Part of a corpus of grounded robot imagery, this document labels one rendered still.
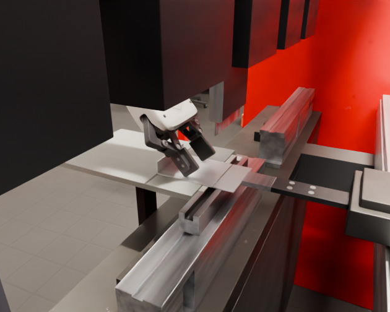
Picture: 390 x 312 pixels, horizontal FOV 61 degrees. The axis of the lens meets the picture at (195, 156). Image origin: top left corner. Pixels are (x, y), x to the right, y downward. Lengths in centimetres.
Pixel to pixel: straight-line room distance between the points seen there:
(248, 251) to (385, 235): 22
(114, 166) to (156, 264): 22
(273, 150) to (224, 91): 43
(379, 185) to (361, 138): 89
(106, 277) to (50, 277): 138
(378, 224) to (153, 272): 27
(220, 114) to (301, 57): 90
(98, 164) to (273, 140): 44
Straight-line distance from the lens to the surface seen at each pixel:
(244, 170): 55
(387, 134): 85
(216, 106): 45
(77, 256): 199
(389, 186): 50
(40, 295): 184
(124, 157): 60
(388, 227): 46
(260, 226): 64
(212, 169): 54
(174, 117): 50
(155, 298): 38
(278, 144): 84
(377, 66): 132
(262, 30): 48
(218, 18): 33
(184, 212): 44
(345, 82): 133
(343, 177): 96
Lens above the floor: 125
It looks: 25 degrees down
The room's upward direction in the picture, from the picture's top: straight up
